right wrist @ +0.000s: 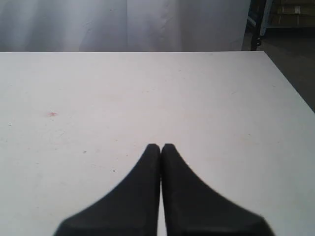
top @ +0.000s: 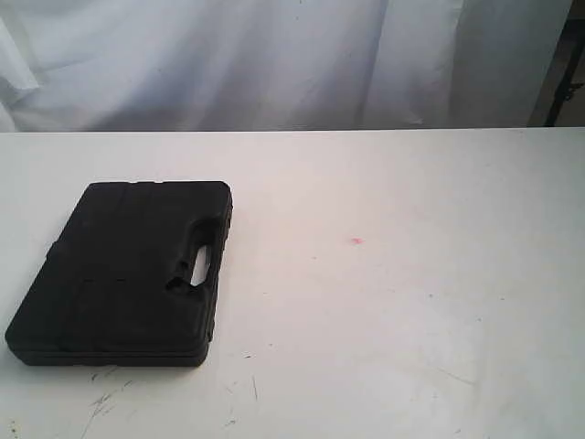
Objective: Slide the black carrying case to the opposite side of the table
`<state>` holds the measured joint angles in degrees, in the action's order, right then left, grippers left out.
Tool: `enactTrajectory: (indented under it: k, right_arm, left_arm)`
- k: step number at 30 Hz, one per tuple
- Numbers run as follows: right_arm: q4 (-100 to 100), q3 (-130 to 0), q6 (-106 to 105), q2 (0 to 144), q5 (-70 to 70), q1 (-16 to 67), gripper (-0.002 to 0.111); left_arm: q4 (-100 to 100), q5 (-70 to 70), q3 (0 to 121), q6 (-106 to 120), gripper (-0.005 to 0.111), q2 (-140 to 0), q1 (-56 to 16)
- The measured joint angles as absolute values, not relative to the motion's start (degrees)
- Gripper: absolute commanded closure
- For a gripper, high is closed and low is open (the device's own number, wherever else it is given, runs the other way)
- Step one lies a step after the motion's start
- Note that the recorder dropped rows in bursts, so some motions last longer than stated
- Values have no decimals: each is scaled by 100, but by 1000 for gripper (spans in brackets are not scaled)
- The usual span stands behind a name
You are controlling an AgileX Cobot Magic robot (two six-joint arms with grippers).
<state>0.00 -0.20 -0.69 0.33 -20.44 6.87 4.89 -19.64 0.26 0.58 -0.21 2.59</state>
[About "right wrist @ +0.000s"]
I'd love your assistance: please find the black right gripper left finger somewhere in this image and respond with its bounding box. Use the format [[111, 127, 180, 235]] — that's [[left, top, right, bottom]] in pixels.
[[55, 144, 160, 236]]

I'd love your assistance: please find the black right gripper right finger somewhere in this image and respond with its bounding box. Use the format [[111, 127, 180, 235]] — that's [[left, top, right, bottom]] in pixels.
[[161, 144, 273, 236]]

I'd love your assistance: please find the black stand pole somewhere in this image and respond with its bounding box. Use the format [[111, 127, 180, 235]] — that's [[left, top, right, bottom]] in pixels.
[[251, 0, 266, 51]]

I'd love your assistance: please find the white backdrop curtain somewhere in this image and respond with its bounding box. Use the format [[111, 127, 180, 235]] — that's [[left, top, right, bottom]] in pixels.
[[0, 0, 250, 52]]

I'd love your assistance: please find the blue metal shelf rack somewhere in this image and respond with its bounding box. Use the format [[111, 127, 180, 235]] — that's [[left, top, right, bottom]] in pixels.
[[248, 0, 315, 36]]

